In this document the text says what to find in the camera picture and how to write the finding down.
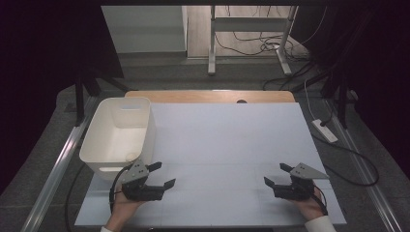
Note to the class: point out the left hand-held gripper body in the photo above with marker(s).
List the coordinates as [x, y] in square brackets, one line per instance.
[141, 193]

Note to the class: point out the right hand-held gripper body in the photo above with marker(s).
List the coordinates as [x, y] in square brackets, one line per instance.
[296, 190]

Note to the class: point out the white plastic storage bin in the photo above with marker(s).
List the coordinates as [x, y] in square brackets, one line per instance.
[112, 138]

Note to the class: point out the person's right hand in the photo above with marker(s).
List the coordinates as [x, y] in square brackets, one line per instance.
[309, 208]

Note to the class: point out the person's left hand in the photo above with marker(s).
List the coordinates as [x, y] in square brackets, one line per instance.
[124, 211]

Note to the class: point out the person's right white sleeve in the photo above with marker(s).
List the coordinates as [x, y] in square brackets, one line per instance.
[320, 224]

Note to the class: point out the person's white sleeve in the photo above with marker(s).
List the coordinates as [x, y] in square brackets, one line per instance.
[320, 224]
[106, 229]

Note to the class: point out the person's left white sleeve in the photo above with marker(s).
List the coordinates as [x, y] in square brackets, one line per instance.
[106, 229]

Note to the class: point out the white power strip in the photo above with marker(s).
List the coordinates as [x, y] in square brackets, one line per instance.
[325, 131]

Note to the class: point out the black stand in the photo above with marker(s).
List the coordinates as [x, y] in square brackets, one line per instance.
[79, 100]
[342, 103]

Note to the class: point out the white cabinet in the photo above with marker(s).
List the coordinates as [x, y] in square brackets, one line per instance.
[145, 29]

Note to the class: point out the aluminium floor rail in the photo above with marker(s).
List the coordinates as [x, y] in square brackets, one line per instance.
[54, 174]
[367, 180]

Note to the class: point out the white metal desk frame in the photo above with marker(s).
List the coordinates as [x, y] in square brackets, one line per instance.
[212, 48]

